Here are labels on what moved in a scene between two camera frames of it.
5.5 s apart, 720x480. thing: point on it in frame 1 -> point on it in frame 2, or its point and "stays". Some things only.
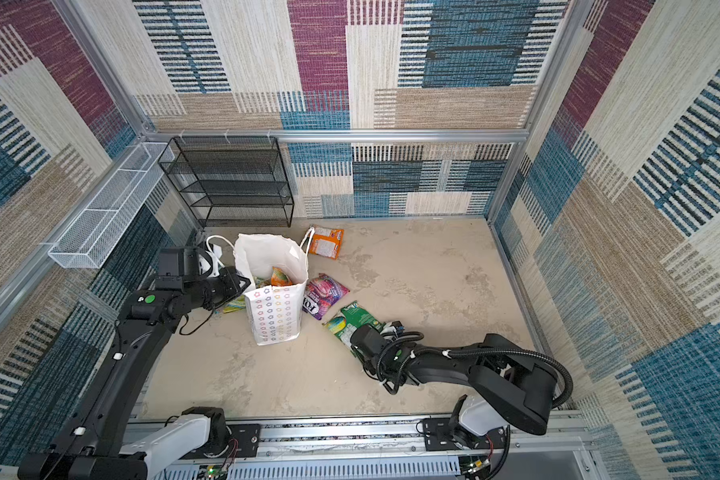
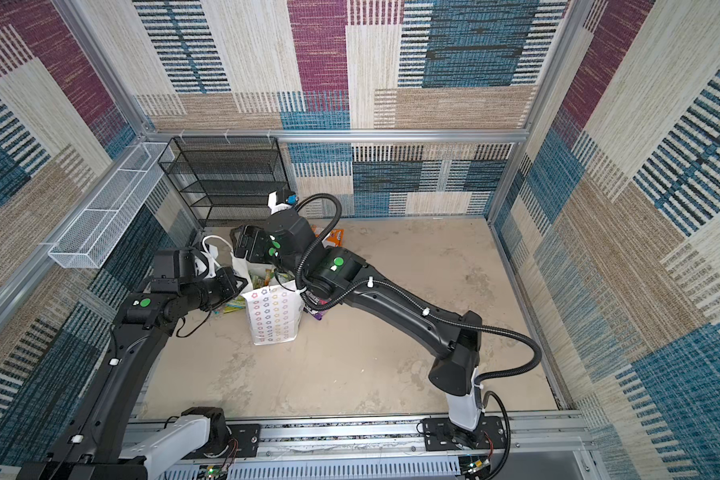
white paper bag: (277, 268) stays
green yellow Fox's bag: (235, 305) stays
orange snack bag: (326, 242) stays
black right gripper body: (372, 365) -> (290, 263)
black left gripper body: (221, 288) stays
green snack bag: (353, 316) -> (259, 281)
